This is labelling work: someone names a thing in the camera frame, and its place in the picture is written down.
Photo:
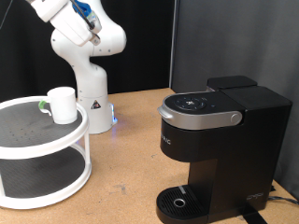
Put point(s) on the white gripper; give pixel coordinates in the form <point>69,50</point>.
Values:
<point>73,29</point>

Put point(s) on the black Keurig coffee machine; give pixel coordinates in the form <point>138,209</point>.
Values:
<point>230,149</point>

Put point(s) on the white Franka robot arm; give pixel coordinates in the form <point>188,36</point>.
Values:
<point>93,81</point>

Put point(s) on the black curtain backdrop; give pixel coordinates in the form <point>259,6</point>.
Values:
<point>146,46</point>

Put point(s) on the white two-tier turntable shelf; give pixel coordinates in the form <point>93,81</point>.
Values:
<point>40,149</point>

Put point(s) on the water tank with black lid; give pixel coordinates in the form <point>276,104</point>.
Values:
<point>232,81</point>

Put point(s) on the black tape strip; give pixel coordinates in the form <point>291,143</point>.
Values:
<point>252,216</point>

